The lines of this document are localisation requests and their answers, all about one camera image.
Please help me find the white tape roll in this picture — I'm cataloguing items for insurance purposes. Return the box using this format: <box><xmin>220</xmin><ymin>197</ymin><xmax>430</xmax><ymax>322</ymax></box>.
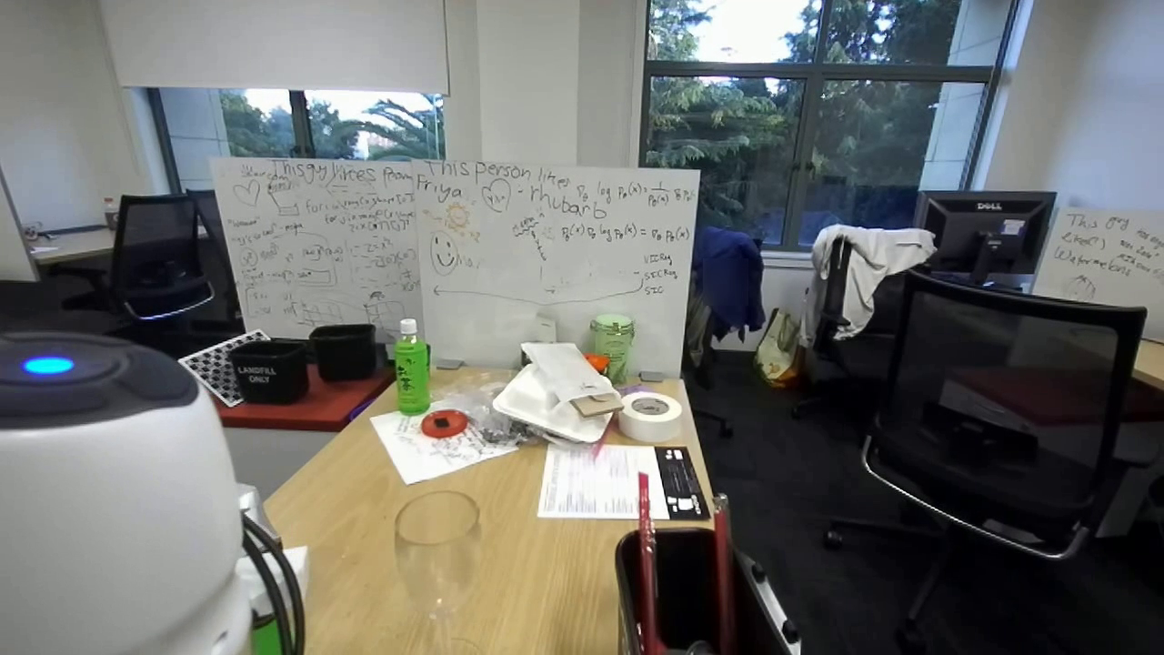
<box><xmin>613</xmin><ymin>389</ymin><xmax>688</xmax><ymax>448</ymax></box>

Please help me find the white grid rack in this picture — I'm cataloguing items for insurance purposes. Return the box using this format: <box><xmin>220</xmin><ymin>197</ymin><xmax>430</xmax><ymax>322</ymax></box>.
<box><xmin>173</xmin><ymin>324</ymin><xmax>272</xmax><ymax>412</ymax></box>

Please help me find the white roller blind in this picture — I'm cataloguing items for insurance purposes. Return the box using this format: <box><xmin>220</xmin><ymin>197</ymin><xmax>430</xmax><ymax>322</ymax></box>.
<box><xmin>97</xmin><ymin>0</ymin><xmax>455</xmax><ymax>100</ymax></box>

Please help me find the blue jacket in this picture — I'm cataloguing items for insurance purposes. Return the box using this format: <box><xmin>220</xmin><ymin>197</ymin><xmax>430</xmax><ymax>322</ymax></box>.
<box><xmin>689</xmin><ymin>227</ymin><xmax>772</xmax><ymax>343</ymax></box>

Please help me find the yellow bag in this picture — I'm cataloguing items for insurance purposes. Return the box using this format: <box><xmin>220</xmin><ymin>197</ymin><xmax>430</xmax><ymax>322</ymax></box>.
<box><xmin>754</xmin><ymin>306</ymin><xmax>806</xmax><ymax>394</ymax></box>

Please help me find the white jacket on chair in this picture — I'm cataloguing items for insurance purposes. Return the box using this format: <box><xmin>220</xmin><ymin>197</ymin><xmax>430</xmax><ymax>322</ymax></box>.
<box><xmin>812</xmin><ymin>221</ymin><xmax>939</xmax><ymax>343</ymax></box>

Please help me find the red mat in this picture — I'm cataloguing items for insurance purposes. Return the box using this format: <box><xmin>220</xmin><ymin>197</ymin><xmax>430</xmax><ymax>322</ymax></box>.
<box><xmin>213</xmin><ymin>361</ymin><xmax>398</xmax><ymax>437</ymax></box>

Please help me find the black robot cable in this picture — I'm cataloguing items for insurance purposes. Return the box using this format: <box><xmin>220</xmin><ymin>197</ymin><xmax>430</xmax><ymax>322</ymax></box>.
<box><xmin>237</xmin><ymin>510</ymin><xmax>310</xmax><ymax>655</ymax></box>

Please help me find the black mesh office chair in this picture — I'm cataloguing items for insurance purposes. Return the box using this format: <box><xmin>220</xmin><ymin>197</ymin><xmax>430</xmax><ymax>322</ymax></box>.
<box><xmin>823</xmin><ymin>271</ymin><xmax>1149</xmax><ymax>655</ymax></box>

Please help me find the printed paper form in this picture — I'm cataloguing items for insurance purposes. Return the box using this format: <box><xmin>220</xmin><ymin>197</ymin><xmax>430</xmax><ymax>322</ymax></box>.
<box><xmin>533</xmin><ymin>440</ymin><xmax>674</xmax><ymax>529</ymax></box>

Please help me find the green drink bottle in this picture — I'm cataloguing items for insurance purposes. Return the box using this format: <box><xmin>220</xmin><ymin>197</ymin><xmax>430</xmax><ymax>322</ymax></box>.
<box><xmin>391</xmin><ymin>316</ymin><xmax>436</xmax><ymax>418</ymax></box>

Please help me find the white paper sheet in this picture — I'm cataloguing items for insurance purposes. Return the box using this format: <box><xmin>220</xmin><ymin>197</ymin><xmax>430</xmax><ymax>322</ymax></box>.
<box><xmin>367</xmin><ymin>406</ymin><xmax>523</xmax><ymax>487</ymax></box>

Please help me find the black storage box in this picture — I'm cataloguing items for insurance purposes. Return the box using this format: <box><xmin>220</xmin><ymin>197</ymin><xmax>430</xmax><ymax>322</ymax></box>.
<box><xmin>304</xmin><ymin>322</ymin><xmax>385</xmax><ymax>387</ymax></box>
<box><xmin>229</xmin><ymin>339</ymin><xmax>315</xmax><ymax>407</ymax></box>

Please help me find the black computer monitor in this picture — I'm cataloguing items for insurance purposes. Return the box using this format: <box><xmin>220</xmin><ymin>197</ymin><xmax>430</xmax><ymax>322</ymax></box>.
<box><xmin>913</xmin><ymin>189</ymin><xmax>1063</xmax><ymax>294</ymax></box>

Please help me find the black remote control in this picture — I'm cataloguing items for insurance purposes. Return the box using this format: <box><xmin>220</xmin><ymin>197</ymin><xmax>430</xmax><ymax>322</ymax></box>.
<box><xmin>652</xmin><ymin>446</ymin><xmax>711</xmax><ymax>525</ymax></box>

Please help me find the orange tape roll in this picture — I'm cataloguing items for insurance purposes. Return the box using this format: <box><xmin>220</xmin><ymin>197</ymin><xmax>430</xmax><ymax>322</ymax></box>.
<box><xmin>419</xmin><ymin>407</ymin><xmax>471</xmax><ymax>446</ymax></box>

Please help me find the stack of white papers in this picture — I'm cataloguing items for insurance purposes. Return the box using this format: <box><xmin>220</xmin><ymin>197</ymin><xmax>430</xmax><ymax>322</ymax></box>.
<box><xmin>492</xmin><ymin>343</ymin><xmax>629</xmax><ymax>448</ymax></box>

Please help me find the small written whiteboard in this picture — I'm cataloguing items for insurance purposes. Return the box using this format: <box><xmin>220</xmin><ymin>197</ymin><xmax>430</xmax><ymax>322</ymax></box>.
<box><xmin>1031</xmin><ymin>203</ymin><xmax>1164</xmax><ymax>310</ymax></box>

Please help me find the large written whiteboard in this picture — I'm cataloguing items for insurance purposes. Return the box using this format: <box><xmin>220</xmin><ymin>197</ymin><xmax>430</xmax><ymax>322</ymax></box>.
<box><xmin>210</xmin><ymin>158</ymin><xmax>430</xmax><ymax>351</ymax></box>
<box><xmin>413</xmin><ymin>161</ymin><xmax>705</xmax><ymax>378</ymax></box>

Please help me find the green plate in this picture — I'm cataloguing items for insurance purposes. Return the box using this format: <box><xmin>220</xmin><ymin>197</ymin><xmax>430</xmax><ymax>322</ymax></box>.
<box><xmin>248</xmin><ymin>611</ymin><xmax>284</xmax><ymax>655</ymax></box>

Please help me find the black bin with red sticks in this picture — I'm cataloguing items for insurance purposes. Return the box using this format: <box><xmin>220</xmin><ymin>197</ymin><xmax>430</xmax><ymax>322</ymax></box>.
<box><xmin>612</xmin><ymin>474</ymin><xmax>806</xmax><ymax>655</ymax></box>

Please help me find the clear wine glass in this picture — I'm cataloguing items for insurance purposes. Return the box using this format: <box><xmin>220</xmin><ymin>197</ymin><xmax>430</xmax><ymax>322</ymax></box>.
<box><xmin>391</xmin><ymin>487</ymin><xmax>488</xmax><ymax>655</ymax></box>

